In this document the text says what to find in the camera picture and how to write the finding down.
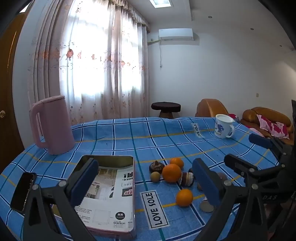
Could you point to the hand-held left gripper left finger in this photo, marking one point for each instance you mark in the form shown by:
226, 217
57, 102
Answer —
84, 183

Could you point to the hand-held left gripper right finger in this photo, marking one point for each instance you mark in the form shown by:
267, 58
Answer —
205, 183

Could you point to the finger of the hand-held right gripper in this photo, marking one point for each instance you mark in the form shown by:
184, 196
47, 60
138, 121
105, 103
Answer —
260, 139
235, 163

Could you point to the small brown fruit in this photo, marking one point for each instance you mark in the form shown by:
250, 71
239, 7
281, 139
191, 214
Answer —
199, 186

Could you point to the brown round fruit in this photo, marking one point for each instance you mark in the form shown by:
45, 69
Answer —
222, 176

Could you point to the dark purple cut fruit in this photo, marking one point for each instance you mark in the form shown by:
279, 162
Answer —
186, 179

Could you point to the pale round cut fruit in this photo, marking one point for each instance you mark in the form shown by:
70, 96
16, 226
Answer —
207, 207

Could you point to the small orange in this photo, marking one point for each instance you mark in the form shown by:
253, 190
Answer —
178, 162
184, 197

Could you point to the large orange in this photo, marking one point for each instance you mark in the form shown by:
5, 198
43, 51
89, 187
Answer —
171, 173

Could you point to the small tan longan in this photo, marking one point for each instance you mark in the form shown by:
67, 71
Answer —
155, 177

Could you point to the pink metal tin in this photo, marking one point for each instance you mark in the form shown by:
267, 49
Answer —
115, 234

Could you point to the pink floral pillow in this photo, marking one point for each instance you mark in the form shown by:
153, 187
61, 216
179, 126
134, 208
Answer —
272, 126

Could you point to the brown leather sofa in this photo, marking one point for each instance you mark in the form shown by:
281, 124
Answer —
254, 113

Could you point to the printed paper sheet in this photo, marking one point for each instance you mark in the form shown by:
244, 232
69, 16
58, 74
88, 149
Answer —
115, 197

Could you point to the red cloth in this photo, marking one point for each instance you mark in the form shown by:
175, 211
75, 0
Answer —
234, 117

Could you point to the white mug with blue print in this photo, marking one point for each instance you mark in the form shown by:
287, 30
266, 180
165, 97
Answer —
222, 127

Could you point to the dark whole mangosteen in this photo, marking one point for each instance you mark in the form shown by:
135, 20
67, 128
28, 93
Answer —
156, 167

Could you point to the brown chair back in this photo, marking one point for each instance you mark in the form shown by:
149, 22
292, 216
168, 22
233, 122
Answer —
210, 107

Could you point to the black smartphone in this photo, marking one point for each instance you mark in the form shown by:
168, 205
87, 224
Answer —
22, 192

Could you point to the pink electric kettle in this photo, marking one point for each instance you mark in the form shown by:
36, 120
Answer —
57, 125

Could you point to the blue plaid tablecloth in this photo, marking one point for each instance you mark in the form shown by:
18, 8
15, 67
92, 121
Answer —
138, 143

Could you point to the dark round stool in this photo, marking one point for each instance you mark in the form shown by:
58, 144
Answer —
165, 107

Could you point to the brass door knob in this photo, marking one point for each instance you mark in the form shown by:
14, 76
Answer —
2, 113

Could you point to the sheer floral curtain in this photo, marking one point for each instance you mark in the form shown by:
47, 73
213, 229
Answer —
104, 69

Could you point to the brown wooden door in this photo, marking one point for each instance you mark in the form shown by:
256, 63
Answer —
9, 92

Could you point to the white air conditioner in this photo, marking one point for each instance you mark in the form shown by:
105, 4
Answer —
175, 33

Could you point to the square ceiling light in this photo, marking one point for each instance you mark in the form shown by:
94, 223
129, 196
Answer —
160, 2

